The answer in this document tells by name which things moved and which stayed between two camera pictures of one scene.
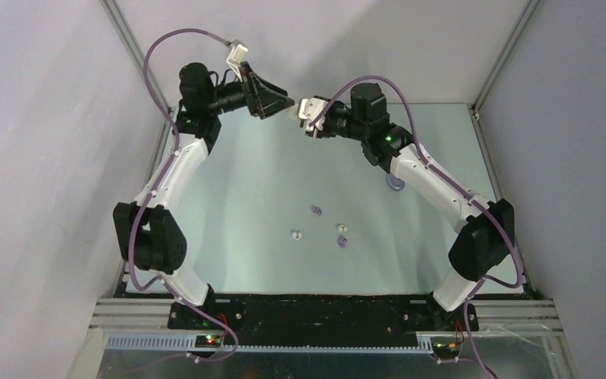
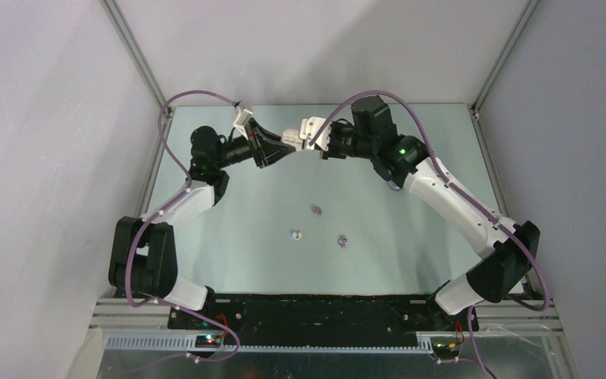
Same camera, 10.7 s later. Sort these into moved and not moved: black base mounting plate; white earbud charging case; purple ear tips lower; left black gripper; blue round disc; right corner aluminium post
Moved: white earbud charging case; left black gripper
Not moved: blue round disc; black base mounting plate; purple ear tips lower; right corner aluminium post
